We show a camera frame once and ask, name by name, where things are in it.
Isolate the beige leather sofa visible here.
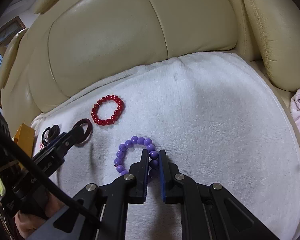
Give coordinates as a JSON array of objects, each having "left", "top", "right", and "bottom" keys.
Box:
[{"left": 0, "top": 0, "right": 300, "bottom": 134}]

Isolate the white towel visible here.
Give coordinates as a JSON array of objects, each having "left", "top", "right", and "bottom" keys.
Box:
[{"left": 31, "top": 52, "right": 300, "bottom": 239}]

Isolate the red bead bracelet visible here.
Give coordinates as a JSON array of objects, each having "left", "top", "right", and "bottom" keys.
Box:
[{"left": 90, "top": 94, "right": 125, "bottom": 127}]

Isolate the purple bead bracelet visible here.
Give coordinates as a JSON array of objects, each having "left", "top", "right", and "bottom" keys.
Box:
[{"left": 114, "top": 135, "right": 160, "bottom": 181}]

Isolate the person's left hand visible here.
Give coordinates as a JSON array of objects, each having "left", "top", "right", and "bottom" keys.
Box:
[{"left": 14, "top": 194, "right": 64, "bottom": 239}]

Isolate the orange cardboard box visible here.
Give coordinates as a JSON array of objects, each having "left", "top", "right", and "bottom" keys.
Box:
[{"left": 13, "top": 123, "right": 35, "bottom": 158}]

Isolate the dark maroon hair tie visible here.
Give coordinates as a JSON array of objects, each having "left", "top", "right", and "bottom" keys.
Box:
[{"left": 71, "top": 118, "right": 94, "bottom": 146}]

